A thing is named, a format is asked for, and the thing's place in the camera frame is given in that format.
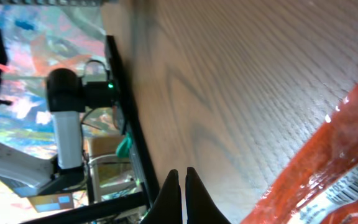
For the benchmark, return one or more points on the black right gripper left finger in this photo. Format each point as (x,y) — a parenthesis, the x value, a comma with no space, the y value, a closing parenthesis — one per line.
(167,208)

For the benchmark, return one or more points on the orange red candy wrapper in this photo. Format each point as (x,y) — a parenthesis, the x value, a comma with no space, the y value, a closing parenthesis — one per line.
(320,184)

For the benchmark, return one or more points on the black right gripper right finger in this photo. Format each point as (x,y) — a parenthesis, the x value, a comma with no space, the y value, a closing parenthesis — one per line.
(200,207)

